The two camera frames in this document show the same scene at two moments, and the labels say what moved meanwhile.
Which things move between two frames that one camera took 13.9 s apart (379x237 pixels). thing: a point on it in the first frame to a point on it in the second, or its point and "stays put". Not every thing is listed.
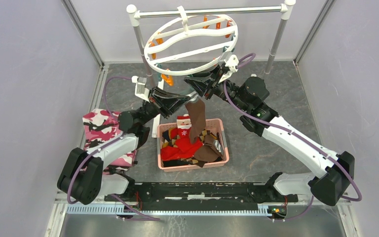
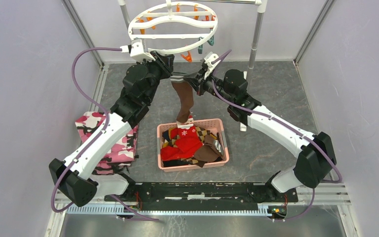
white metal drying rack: (157, 84) to (260, 6)
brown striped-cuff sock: (196, 110) to (184, 92)
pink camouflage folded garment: (100, 127) stays put
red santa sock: (184, 149) stays put
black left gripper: (166, 103) to (165, 63)
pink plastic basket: (216, 125) stays put
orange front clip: (168, 78) to (188, 58)
